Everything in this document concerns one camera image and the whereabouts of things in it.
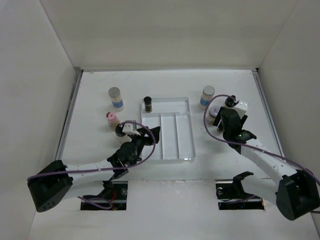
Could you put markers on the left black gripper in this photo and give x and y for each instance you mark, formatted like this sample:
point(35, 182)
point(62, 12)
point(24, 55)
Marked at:
point(145, 131)

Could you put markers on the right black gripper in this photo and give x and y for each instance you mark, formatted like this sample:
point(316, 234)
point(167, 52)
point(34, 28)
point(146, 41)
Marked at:
point(218, 118)

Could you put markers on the black grinder top spice bottle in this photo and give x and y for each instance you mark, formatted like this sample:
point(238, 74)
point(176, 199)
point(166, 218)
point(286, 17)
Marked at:
point(230, 101)

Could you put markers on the pink cap spice bottle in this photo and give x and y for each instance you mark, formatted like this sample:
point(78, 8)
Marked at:
point(113, 120)

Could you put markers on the small black cap spice bottle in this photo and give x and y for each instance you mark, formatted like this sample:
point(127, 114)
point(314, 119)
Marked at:
point(148, 104)

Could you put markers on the blue label silver-cap jar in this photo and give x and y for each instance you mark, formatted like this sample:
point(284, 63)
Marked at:
point(207, 94)
point(116, 98)

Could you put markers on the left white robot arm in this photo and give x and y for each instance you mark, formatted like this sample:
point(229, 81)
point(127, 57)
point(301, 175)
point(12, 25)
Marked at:
point(93, 182)

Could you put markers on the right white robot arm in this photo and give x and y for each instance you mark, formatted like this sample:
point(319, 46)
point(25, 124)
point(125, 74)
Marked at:
point(292, 189)

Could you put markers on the clear plastic organizer tray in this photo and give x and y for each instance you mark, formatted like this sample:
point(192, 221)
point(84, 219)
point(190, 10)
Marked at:
point(176, 140)

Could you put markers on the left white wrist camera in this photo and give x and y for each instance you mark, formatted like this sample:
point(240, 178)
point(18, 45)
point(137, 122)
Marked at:
point(130, 129)

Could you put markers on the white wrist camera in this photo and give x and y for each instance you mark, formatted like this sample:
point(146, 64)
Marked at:
point(130, 129)
point(241, 108)

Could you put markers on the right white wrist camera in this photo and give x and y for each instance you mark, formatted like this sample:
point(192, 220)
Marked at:
point(241, 108)

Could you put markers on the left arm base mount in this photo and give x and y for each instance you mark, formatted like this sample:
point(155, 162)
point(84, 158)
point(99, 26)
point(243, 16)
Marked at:
point(113, 197)

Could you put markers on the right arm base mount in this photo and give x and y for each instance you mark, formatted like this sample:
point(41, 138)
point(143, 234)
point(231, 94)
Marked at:
point(232, 197)

